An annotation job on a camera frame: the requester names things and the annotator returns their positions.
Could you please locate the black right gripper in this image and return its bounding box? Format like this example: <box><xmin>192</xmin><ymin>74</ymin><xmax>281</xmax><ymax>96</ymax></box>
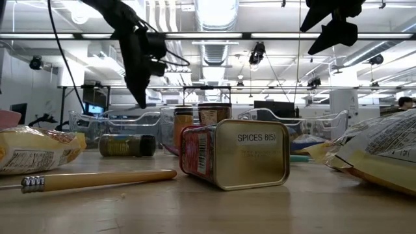
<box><xmin>299</xmin><ymin>0</ymin><xmax>367</xmax><ymax>57</ymax></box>

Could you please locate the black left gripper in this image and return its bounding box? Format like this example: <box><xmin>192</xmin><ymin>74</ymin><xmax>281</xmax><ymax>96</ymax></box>
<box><xmin>116</xmin><ymin>29</ymin><xmax>153</xmax><ymax>110</ymax></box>

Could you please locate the clear plastic bin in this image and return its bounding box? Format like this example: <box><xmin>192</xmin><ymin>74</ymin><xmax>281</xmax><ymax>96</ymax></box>
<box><xmin>67</xmin><ymin>109</ymin><xmax>164</xmax><ymax>151</ymax></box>
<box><xmin>160</xmin><ymin>105</ymin><xmax>233</xmax><ymax>154</ymax></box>
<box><xmin>236</xmin><ymin>107</ymin><xmax>350</xmax><ymax>154</ymax></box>

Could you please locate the green spice jar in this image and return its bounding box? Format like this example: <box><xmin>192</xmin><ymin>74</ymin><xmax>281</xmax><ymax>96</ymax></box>
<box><xmin>97</xmin><ymin>133</ymin><xmax>157</xmax><ymax>159</ymax></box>

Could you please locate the orange spice jar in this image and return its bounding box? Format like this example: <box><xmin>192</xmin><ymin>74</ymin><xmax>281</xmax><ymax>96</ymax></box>
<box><xmin>173</xmin><ymin>106</ymin><xmax>195</xmax><ymax>150</ymax></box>

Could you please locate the purple spoon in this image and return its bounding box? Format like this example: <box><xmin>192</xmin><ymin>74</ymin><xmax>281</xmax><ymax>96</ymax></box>
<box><xmin>163</xmin><ymin>142</ymin><xmax>181</xmax><ymax>156</ymax></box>

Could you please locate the brown spice jar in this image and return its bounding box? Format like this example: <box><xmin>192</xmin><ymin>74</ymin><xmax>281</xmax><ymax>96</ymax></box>
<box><xmin>197</xmin><ymin>102</ymin><xmax>233</xmax><ymax>127</ymax></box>

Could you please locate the wooden handled metal spoon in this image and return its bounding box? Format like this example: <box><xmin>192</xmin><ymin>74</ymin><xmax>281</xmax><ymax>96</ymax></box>
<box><xmin>0</xmin><ymin>168</ymin><xmax>178</xmax><ymax>195</ymax></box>

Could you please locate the blue snack bag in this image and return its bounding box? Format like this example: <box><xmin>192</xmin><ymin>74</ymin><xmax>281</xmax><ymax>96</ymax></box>
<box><xmin>290</xmin><ymin>133</ymin><xmax>328</xmax><ymax>154</ymax></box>

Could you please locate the gold red spice tin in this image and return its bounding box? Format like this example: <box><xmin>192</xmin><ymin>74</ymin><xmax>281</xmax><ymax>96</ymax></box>
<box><xmin>178</xmin><ymin>118</ymin><xmax>292</xmax><ymax>192</ymax></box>

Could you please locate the white yellow snack bag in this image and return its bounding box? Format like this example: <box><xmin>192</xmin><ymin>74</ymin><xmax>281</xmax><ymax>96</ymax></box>
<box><xmin>303</xmin><ymin>108</ymin><xmax>416</xmax><ymax>198</ymax></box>

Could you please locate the monitor with blue screen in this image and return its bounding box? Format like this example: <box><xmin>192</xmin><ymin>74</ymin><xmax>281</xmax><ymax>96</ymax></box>
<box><xmin>80</xmin><ymin>86</ymin><xmax>111</xmax><ymax>118</ymax></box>

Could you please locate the black monitor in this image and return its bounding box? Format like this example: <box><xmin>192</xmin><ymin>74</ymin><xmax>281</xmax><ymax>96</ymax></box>
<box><xmin>9</xmin><ymin>102</ymin><xmax>29</xmax><ymax>126</ymax></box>
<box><xmin>253</xmin><ymin>99</ymin><xmax>300</xmax><ymax>119</ymax></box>

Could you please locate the person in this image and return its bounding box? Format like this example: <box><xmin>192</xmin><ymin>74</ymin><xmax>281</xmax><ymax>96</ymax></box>
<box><xmin>397</xmin><ymin>96</ymin><xmax>415</xmax><ymax>113</ymax></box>

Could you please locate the pink bowl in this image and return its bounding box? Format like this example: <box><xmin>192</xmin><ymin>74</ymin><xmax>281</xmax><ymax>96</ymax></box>
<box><xmin>0</xmin><ymin>109</ymin><xmax>23</xmax><ymax>130</ymax></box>

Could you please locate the thin hanging cable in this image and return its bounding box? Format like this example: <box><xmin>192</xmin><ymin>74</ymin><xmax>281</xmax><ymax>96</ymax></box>
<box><xmin>292</xmin><ymin>0</ymin><xmax>302</xmax><ymax>105</ymax></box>

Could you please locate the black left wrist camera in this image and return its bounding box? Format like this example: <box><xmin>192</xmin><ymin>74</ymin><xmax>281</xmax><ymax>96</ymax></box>
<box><xmin>142</xmin><ymin>27</ymin><xmax>169</xmax><ymax>78</ymax></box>

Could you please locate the black background rig frame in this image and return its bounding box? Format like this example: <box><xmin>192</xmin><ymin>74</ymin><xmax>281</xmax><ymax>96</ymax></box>
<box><xmin>57</xmin><ymin>83</ymin><xmax>233</xmax><ymax>131</ymax></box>

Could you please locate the black overhead frame bar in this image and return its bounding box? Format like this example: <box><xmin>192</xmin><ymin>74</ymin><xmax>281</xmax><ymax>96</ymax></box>
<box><xmin>0</xmin><ymin>31</ymin><xmax>416</xmax><ymax>42</ymax></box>

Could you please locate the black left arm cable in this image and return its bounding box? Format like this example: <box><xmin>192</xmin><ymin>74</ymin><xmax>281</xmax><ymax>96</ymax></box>
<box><xmin>46</xmin><ymin>0</ymin><xmax>86</xmax><ymax>114</ymax></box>

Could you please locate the silver ventilation duct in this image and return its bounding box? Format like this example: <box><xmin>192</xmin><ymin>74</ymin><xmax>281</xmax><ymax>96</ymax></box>
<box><xmin>194</xmin><ymin>0</ymin><xmax>241</xmax><ymax>68</ymax></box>

